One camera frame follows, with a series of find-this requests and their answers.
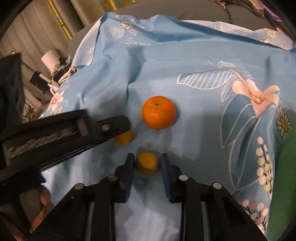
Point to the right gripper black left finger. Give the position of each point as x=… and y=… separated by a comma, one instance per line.
x=87, y=212

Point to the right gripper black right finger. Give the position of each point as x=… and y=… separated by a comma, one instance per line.
x=209, y=212

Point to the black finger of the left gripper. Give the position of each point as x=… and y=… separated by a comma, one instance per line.
x=104, y=129

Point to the small yellow fruit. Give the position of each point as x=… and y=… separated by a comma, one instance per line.
x=124, y=138
x=146, y=164

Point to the person's left hand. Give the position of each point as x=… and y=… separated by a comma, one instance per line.
x=30, y=210

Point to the right orange mandarin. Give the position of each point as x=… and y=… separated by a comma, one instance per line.
x=158, y=112

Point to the green plastic bowl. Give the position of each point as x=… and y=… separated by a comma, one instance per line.
x=281, y=224

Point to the black white clutter pile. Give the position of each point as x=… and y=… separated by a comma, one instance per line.
x=62, y=71

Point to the white cylindrical lamp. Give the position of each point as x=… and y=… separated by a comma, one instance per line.
x=50, y=59

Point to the light blue floral cloth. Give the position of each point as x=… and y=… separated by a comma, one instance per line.
x=217, y=98

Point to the grey curtain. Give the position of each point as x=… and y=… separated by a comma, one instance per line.
x=36, y=30

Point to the grey sofa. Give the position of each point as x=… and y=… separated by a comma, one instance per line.
x=234, y=18

